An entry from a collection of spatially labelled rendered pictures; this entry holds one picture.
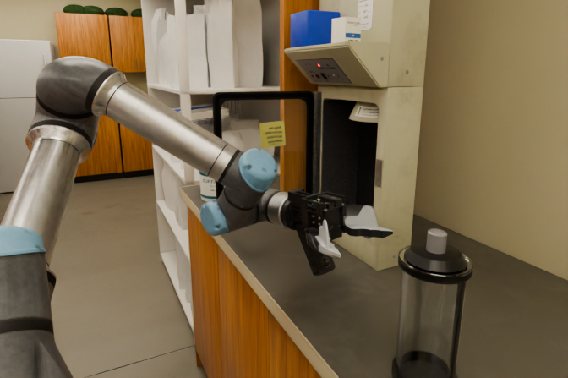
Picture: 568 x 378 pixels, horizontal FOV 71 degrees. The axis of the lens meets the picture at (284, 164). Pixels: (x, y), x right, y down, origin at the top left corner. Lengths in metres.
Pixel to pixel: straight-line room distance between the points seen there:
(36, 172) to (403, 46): 0.80
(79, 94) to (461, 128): 1.09
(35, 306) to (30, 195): 0.28
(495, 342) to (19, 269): 0.80
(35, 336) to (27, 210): 0.29
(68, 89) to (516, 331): 0.98
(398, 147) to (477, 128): 0.40
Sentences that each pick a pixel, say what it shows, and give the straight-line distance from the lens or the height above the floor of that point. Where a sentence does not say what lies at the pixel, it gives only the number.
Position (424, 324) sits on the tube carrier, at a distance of 0.67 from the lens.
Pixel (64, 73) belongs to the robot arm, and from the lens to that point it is 0.83.
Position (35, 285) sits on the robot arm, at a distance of 0.56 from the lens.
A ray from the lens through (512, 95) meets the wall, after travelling 1.30.
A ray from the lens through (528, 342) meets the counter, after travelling 0.96.
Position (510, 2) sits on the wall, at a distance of 1.33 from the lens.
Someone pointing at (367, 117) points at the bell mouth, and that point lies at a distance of 1.08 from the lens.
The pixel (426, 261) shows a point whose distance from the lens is 0.63.
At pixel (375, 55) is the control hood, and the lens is 0.95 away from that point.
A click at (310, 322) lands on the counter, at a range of 0.89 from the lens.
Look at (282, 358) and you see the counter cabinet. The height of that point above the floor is 0.77.
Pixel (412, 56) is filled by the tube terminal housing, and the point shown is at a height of 1.48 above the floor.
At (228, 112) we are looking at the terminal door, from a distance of 1.16.
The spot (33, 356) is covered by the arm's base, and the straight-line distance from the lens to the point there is 0.52.
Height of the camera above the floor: 1.45
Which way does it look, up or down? 13 degrees down
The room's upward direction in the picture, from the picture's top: straight up
